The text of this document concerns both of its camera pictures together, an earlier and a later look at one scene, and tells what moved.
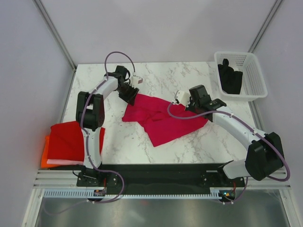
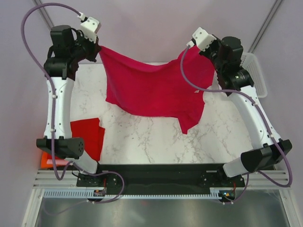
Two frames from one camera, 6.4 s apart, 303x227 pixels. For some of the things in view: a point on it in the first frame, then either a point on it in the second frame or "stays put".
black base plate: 158,176 stays put
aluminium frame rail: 68,179 stays put
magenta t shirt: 151,112 -> 172,90
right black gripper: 190,108 -> 213,44
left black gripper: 131,97 -> 94,47
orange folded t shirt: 44,164 stays put
